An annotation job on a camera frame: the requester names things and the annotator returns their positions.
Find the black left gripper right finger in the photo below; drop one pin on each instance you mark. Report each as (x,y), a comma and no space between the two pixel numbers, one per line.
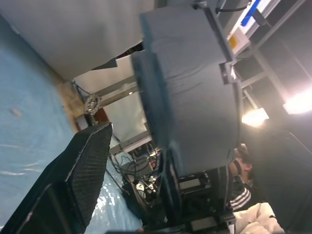
(297,190)

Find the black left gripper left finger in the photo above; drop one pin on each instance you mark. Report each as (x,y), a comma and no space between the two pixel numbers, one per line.
(80,170)

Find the finned round motor lid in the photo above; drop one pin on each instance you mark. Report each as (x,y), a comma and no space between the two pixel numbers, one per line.
(91,104)

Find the white jacket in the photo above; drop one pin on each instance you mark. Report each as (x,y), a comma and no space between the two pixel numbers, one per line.
(258,219)

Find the person in striped black jacket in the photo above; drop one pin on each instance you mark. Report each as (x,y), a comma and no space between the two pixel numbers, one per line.
(242,195)

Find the brown cardboard sheet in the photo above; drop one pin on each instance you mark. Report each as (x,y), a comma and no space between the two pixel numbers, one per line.
(69,102)

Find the white board panel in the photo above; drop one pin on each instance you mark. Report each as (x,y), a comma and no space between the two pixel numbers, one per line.
(129,114)

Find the bright ceiling light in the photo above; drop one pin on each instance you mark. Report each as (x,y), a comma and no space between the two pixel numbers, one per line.
(254,117)
(298,103)

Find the blue foam table cover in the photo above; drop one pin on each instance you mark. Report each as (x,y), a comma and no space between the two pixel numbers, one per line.
(24,97)

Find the white backdrop cloth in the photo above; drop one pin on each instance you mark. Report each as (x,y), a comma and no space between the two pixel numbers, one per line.
(73,31)

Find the yellow label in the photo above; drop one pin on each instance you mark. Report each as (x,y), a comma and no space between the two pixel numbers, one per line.
(232,42)

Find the blue tape strip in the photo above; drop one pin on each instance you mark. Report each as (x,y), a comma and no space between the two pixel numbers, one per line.
(249,12)

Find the aluminium frame bar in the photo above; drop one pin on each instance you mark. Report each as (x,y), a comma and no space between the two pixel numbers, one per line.
(117,93)

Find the aluminium ceiling frame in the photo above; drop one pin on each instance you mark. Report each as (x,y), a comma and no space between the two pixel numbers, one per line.
(273,48)

